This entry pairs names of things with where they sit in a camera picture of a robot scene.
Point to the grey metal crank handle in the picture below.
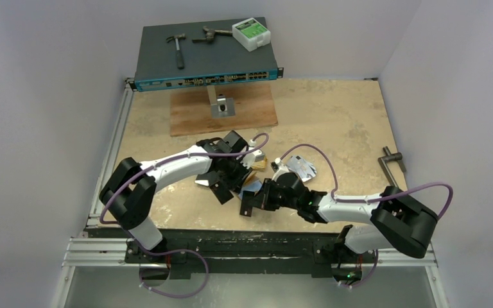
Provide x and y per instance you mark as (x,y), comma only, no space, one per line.
(393,167)

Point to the blue network switch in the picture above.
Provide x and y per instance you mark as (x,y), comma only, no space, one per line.
(225,61)

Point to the claw hammer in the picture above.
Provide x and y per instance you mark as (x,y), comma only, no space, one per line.
(179,58)

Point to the white green electrical box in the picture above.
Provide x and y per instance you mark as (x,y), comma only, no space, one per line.
(251,34)

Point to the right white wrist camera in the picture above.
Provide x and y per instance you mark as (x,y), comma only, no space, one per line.
(279,168)

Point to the metal post bracket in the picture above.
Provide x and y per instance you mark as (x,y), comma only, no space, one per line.
(221,105)

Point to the orange leather card holder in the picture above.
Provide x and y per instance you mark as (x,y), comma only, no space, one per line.
(252,184)

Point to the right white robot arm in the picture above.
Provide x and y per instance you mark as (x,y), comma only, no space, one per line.
(391,219)

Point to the aluminium frame rail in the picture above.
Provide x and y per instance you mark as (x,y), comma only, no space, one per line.
(84,251)

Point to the single black card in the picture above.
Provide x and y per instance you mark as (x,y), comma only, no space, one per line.
(221,192)

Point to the wooden board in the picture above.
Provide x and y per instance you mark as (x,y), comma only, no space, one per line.
(190,111)

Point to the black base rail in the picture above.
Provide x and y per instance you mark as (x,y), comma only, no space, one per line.
(185,252)

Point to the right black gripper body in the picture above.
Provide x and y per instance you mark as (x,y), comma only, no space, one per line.
(257,200)

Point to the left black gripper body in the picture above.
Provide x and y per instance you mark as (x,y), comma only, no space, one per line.
(233,172)

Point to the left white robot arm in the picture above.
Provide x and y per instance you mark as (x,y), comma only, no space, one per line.
(129,192)

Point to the rusty pliers tool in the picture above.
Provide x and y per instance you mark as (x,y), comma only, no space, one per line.
(211,34)

